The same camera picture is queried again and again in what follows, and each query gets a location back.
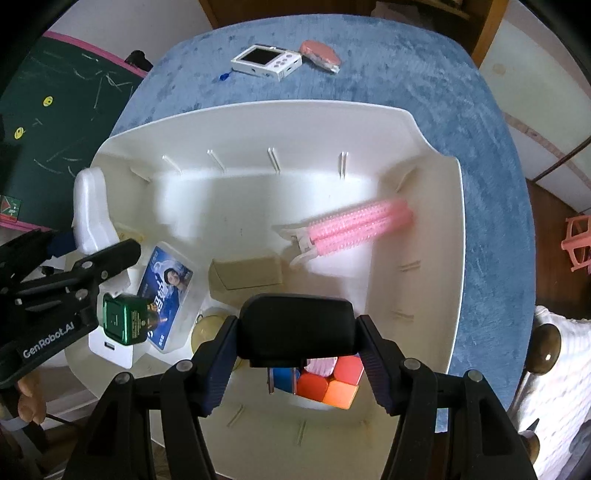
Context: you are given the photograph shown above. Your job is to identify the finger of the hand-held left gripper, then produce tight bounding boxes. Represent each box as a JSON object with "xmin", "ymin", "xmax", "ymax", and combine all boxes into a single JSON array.
[
  {"xmin": 14, "ymin": 237, "xmax": 142, "ymax": 324},
  {"xmin": 0, "ymin": 228, "xmax": 77, "ymax": 289}
]

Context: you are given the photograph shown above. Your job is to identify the white charger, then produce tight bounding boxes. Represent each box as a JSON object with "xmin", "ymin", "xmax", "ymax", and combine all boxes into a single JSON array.
[{"xmin": 89, "ymin": 332, "xmax": 147, "ymax": 368}]

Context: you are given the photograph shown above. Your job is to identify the green chalkboard with pink frame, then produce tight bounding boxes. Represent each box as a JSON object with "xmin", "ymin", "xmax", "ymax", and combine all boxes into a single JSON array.
[{"xmin": 0, "ymin": 30, "xmax": 153, "ymax": 232}]

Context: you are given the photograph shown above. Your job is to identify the white knitted cloth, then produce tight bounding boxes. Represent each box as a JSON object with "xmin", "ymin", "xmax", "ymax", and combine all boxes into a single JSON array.
[{"xmin": 512, "ymin": 305, "xmax": 591, "ymax": 476}]

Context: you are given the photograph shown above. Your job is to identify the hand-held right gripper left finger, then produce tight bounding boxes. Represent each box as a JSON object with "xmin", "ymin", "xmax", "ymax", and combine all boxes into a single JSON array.
[{"xmin": 62, "ymin": 318, "xmax": 239, "ymax": 480}]

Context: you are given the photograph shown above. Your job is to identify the brown wooden knob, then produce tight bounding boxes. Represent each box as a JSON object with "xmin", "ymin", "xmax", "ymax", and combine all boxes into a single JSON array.
[{"xmin": 531, "ymin": 323, "xmax": 563, "ymax": 374}]

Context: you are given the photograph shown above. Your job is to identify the green square box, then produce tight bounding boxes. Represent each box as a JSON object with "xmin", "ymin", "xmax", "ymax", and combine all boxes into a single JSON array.
[{"xmin": 102, "ymin": 294, "xmax": 149, "ymax": 347}]

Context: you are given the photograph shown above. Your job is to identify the white wardrobe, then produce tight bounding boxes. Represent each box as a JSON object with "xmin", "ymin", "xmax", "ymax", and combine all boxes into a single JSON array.
[{"xmin": 478, "ymin": 0, "xmax": 591, "ymax": 217}]

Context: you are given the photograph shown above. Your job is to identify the black clip on chalkboard frame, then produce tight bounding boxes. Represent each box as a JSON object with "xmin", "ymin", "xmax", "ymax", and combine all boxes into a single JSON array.
[{"xmin": 124, "ymin": 50, "xmax": 153, "ymax": 72}]

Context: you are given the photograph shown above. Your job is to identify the pink hair rollers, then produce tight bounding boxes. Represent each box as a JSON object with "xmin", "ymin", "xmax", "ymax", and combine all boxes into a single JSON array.
[{"xmin": 277, "ymin": 196, "xmax": 414, "ymax": 268}]

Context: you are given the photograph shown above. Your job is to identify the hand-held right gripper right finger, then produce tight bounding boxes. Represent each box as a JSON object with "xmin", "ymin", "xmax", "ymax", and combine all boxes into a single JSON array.
[{"xmin": 359, "ymin": 315, "xmax": 539, "ymax": 480}]

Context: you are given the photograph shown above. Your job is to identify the colourful puzzle cube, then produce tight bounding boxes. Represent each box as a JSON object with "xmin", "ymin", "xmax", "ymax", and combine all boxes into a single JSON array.
[{"xmin": 295, "ymin": 355, "xmax": 362, "ymax": 409}]

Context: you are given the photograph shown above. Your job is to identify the white plastic bin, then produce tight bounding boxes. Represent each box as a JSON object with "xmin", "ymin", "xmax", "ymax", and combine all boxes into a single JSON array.
[{"xmin": 65, "ymin": 99, "xmax": 465, "ymax": 480}]

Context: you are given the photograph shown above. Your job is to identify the black case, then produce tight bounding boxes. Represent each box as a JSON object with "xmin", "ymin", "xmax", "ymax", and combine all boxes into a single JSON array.
[{"xmin": 236, "ymin": 294, "xmax": 362, "ymax": 368}]

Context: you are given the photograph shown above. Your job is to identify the small blue box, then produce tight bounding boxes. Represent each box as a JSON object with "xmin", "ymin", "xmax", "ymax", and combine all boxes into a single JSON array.
[{"xmin": 268, "ymin": 367, "xmax": 301, "ymax": 395}]

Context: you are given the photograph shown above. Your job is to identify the yellowish translucent ball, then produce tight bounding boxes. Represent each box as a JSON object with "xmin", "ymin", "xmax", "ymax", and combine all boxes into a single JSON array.
[{"xmin": 191, "ymin": 310, "xmax": 241, "ymax": 370}]

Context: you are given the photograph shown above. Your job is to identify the clear case with blue card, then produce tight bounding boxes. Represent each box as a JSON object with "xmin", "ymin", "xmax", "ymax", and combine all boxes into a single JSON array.
[{"xmin": 136, "ymin": 244, "xmax": 195, "ymax": 354}]

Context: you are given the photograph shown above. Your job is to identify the blue fuzzy blanket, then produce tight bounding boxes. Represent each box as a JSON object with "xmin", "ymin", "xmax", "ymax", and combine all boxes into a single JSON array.
[{"xmin": 108, "ymin": 14, "xmax": 536, "ymax": 435}]

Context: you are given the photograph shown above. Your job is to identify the small cardboard box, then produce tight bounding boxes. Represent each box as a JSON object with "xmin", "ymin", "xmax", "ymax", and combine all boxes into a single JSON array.
[{"xmin": 208, "ymin": 256, "xmax": 283, "ymax": 301}]

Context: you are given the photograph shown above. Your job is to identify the white handheld device with screen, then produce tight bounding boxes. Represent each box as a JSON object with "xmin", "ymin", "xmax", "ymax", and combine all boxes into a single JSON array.
[{"xmin": 231, "ymin": 45, "xmax": 303, "ymax": 82}]

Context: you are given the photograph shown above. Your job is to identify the white plastic bottle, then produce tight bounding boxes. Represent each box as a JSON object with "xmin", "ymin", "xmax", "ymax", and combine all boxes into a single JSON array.
[{"xmin": 73, "ymin": 167, "xmax": 122, "ymax": 256}]

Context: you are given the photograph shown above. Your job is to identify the person's left hand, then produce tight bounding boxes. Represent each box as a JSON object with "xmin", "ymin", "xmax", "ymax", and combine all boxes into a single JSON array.
[{"xmin": 16, "ymin": 373, "xmax": 48, "ymax": 425}]

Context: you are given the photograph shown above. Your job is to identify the small pink item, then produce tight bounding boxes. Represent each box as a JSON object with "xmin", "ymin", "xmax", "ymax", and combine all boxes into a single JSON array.
[{"xmin": 307, "ymin": 357, "xmax": 338, "ymax": 376}]

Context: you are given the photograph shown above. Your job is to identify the pink plastic stool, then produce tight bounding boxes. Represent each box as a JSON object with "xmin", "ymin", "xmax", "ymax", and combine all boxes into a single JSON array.
[{"xmin": 561, "ymin": 216, "xmax": 591, "ymax": 275}]

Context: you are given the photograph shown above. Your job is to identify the brown wooden door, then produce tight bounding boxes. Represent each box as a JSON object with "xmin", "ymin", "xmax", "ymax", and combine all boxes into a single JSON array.
[{"xmin": 198, "ymin": 0, "xmax": 504, "ymax": 56}]

